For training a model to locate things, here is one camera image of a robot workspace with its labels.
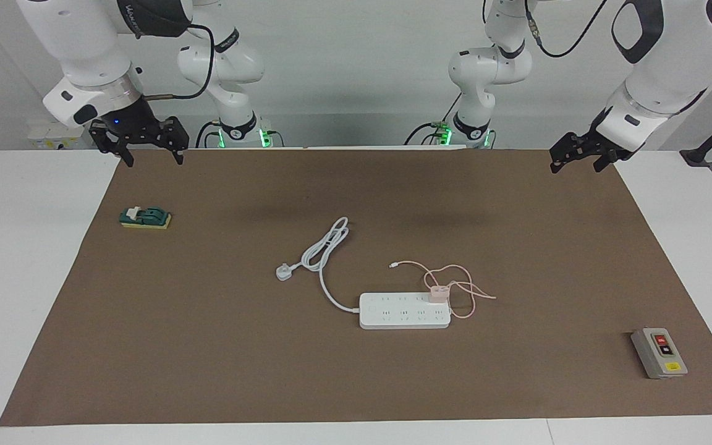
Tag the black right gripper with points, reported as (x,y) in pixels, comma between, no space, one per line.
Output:
(130,123)

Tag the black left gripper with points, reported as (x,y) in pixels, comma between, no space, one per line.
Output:
(603,145)

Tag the pink charger adapter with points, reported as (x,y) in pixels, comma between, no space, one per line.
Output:
(437,292)

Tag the white power strip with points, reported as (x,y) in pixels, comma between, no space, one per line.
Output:
(402,316)

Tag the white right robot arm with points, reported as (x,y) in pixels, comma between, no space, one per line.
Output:
(84,49)

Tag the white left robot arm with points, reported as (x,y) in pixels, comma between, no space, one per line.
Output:
(671,68)

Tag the brown table mat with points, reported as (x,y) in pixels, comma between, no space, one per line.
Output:
(207,346)

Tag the green knife switch yellow base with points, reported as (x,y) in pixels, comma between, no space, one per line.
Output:
(149,217)

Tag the white wall socket box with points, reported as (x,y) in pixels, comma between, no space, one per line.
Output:
(53,137)

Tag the grey on-off switch box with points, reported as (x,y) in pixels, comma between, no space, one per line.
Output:
(662,355)

